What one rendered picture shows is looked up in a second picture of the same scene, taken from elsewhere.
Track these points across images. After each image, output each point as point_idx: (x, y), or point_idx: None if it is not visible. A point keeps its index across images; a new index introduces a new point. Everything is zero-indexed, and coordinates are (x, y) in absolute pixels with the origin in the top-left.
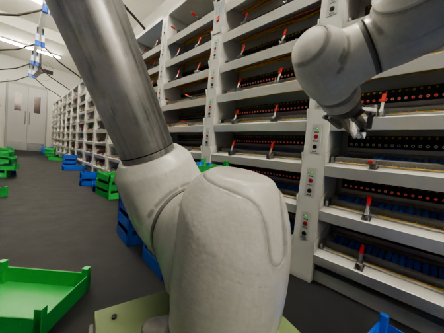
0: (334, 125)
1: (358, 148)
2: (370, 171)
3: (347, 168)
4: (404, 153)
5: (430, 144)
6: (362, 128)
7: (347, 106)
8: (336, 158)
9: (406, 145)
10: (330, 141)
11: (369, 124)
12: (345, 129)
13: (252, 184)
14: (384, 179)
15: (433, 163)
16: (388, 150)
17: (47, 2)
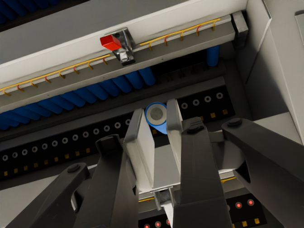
0: (277, 143)
1: (199, 89)
2: (114, 23)
3: (178, 2)
4: (113, 109)
5: (83, 140)
6: (106, 159)
7: None
8: (230, 32)
9: (117, 127)
10: (273, 75)
11: (39, 202)
12: (201, 130)
13: None
14: (78, 17)
15: (33, 102)
16: (140, 106)
17: None
